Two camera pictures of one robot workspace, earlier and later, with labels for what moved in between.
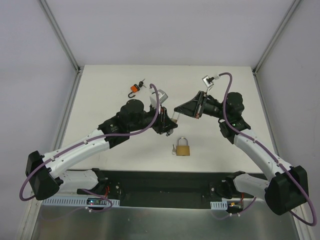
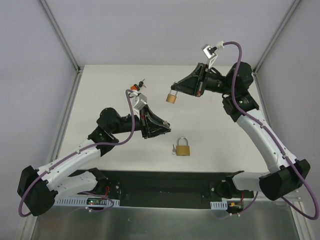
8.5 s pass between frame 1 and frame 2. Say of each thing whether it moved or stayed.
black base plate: stayed
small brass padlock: moved
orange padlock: stayed
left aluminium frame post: stayed
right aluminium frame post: stayed
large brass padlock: stayed
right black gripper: moved
